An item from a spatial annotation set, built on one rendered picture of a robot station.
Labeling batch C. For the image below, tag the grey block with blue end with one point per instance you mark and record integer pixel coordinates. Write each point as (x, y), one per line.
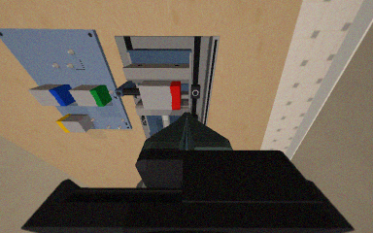
(53, 94)

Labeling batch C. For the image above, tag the grey block with red end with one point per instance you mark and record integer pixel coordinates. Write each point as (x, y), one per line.
(161, 95)

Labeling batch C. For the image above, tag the grey block with green end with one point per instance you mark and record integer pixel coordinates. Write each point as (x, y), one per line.
(91, 95)

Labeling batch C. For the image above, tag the grey block with yellow end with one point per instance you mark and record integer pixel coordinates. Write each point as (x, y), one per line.
(75, 123)

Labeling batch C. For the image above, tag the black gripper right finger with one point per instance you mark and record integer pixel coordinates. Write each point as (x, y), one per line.
(203, 137)

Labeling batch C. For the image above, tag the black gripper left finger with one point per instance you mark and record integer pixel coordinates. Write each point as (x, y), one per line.
(170, 137)

